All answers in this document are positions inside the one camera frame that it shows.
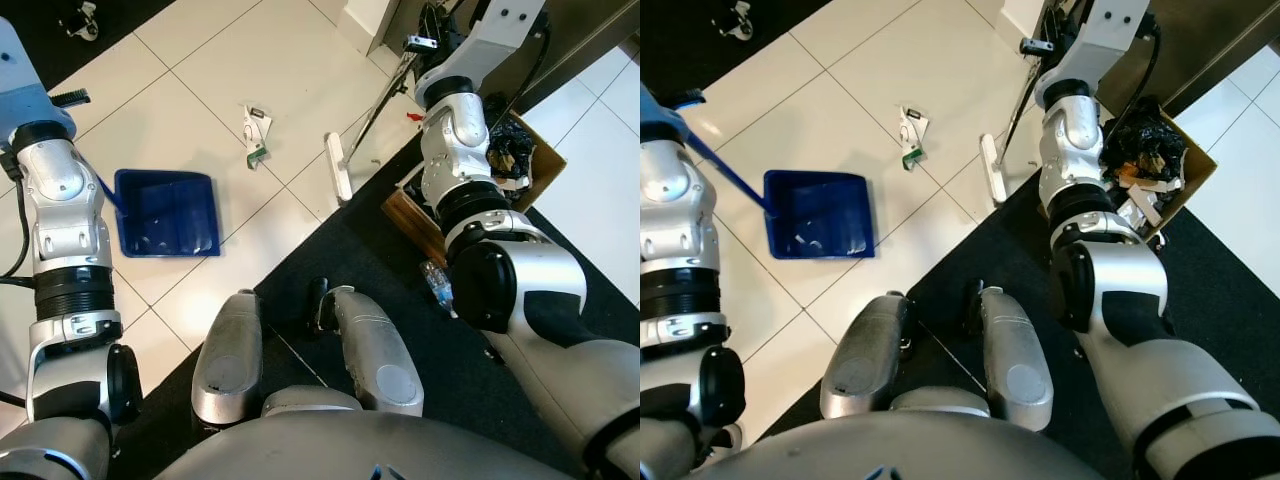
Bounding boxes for blue plastic dustpan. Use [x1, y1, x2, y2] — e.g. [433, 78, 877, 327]
[685, 130, 877, 261]
[98, 168, 223, 259]

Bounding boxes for white-headed broom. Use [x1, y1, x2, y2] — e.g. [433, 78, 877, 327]
[979, 45, 1046, 205]
[325, 40, 421, 205]

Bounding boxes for black floor mat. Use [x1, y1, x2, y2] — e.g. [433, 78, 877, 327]
[105, 135, 641, 480]
[640, 0, 833, 97]
[0, 0, 177, 93]
[758, 168, 1280, 480]

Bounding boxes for black caster wheel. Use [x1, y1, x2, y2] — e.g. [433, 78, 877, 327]
[724, 0, 757, 42]
[58, 0, 102, 42]

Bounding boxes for black trash bag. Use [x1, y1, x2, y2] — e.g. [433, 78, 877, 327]
[486, 94, 542, 183]
[1100, 95, 1191, 187]

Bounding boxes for white and green wrapper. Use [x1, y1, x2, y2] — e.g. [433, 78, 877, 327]
[242, 104, 274, 170]
[897, 104, 930, 172]

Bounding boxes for brown cardboard trash box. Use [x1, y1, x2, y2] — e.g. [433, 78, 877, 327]
[382, 110, 568, 267]
[1040, 100, 1220, 251]

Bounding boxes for clear plastic bottle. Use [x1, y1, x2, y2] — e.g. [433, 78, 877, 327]
[419, 259, 458, 313]

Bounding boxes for silver robot left leg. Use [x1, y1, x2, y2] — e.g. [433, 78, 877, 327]
[190, 290, 267, 428]
[819, 291, 912, 422]

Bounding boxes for silver robot leg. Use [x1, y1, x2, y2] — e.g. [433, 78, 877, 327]
[318, 285, 427, 418]
[964, 285, 1057, 433]
[819, 291, 912, 422]
[190, 290, 267, 428]

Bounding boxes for silver robot right leg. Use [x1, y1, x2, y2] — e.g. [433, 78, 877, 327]
[964, 285, 1057, 433]
[318, 285, 427, 418]

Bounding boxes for silver robot torso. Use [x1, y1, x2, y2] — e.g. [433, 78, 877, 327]
[688, 385, 1113, 480]
[150, 385, 593, 480]

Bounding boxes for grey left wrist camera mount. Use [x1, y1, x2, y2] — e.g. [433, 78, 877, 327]
[640, 85, 687, 143]
[0, 17, 77, 128]

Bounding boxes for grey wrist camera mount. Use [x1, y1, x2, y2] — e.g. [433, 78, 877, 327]
[0, 17, 77, 128]
[640, 85, 687, 143]
[415, 0, 548, 103]
[1035, 0, 1153, 107]

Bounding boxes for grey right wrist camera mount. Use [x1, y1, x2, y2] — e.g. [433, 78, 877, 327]
[415, 0, 548, 103]
[1035, 0, 1153, 107]

